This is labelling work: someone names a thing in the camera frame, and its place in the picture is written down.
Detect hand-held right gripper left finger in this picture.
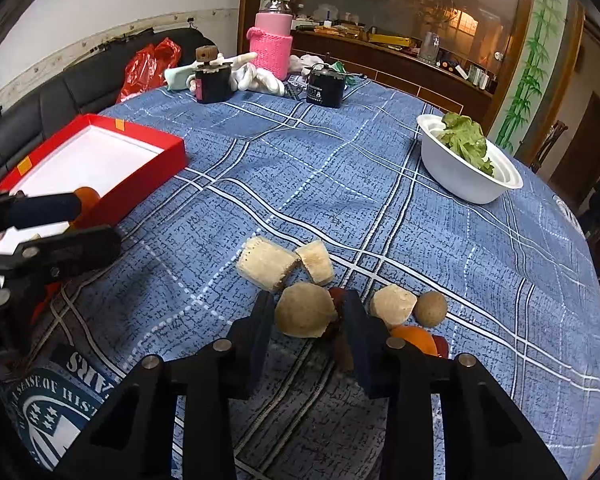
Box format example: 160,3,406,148
54,290,277,480

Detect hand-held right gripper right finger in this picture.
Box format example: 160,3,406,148
342,289,567,480

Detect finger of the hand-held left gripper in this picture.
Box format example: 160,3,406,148
0,191,83,241
0,225,122,311

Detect orange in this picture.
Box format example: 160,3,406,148
75,186,101,228
390,325,438,358

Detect red box white inside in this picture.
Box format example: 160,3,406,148
0,114,187,256

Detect round brown fruit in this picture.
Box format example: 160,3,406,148
412,291,449,329

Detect black leather sofa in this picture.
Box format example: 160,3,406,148
0,27,216,196

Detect red plastic bag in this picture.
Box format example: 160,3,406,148
116,37,182,105

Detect blue plaid tablecloth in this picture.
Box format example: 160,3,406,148
0,77,600,480

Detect mint green cloth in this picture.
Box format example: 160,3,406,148
164,62,201,92

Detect white bowl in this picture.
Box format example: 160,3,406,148
416,113,524,205

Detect dark jar with wooden stopper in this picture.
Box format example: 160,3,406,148
194,46,233,105

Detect green lettuce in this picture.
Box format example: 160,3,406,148
437,112,496,177

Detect white gloves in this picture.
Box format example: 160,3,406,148
220,52,287,96

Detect black container white label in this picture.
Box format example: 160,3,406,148
306,63,348,109

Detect bottle with pink knit sleeve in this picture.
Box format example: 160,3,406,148
245,0,295,81

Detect wooden chair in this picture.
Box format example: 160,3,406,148
530,120,568,176

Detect wooden glass cabinet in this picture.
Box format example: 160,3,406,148
237,0,586,126

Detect glass pitcher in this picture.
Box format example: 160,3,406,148
419,31,442,65

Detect bamboo painted panel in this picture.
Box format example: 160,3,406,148
490,0,571,156

